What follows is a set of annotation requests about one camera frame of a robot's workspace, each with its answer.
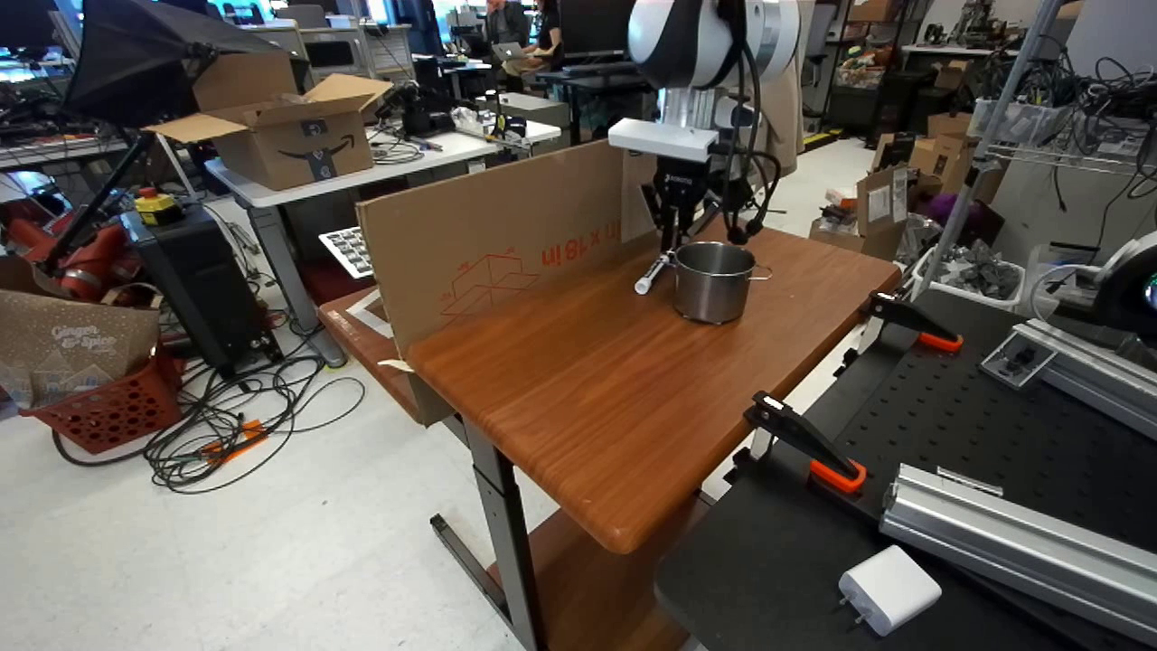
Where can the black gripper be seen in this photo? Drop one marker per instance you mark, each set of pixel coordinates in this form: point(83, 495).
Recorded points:
point(691, 182)

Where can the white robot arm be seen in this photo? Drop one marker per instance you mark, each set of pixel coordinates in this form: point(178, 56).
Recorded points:
point(691, 47)

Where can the small brown cardboard box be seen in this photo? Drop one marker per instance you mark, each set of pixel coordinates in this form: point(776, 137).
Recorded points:
point(889, 191)

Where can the brown cardboard panel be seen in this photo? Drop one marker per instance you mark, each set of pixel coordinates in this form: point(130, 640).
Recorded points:
point(509, 237)

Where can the black orange bar clamp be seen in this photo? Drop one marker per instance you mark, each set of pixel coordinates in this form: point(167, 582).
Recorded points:
point(806, 442)
point(915, 321)

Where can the grey metal pole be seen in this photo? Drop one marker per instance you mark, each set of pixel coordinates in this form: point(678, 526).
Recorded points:
point(990, 130)

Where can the grey office desk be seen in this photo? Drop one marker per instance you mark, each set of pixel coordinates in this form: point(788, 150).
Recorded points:
point(362, 168)

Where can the white black checker board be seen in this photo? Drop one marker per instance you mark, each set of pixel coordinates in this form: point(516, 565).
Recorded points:
point(348, 252)

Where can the black base board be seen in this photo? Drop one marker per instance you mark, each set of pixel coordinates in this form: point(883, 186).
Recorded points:
point(762, 578)

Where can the grey metal table leg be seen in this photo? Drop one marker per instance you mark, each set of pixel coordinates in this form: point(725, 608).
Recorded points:
point(509, 528)

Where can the black perforated breadboard plate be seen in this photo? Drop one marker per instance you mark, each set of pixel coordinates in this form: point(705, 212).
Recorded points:
point(1025, 422)

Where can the white power adapter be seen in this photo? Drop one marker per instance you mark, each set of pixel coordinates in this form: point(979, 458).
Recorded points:
point(891, 586)

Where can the white black device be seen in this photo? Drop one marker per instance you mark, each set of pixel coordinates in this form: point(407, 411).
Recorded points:
point(1124, 290)

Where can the open brown cardboard box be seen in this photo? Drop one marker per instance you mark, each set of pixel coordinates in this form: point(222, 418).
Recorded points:
point(284, 126)

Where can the black control cabinet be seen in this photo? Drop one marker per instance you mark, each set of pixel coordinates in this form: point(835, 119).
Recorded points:
point(195, 290)

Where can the yellow red emergency button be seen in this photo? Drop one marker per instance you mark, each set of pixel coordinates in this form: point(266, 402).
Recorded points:
point(156, 208)

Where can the black photo umbrella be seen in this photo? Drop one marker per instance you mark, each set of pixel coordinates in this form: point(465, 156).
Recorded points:
point(146, 56)

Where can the red plastic basket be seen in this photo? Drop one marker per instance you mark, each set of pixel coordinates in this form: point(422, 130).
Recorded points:
point(114, 402)

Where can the brown paper bag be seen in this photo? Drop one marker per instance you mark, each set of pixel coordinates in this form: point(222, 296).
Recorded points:
point(66, 343)

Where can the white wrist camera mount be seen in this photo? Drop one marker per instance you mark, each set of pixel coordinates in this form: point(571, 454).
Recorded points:
point(665, 137)

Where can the silver corner bracket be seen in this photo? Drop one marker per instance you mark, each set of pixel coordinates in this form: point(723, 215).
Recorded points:
point(1017, 360)

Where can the aluminium extrusion rail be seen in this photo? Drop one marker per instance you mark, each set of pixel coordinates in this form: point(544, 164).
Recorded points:
point(1089, 375)
point(1025, 542)

